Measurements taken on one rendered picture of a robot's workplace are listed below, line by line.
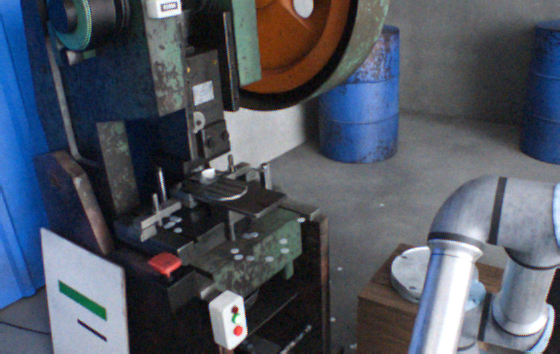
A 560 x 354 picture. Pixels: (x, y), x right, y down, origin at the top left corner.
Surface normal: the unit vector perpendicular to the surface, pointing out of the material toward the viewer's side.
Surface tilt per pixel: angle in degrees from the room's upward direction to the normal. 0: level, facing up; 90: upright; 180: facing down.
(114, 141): 90
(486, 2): 90
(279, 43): 90
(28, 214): 90
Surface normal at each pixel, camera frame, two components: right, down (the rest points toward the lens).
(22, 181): 0.77, 0.22
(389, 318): -0.58, 0.40
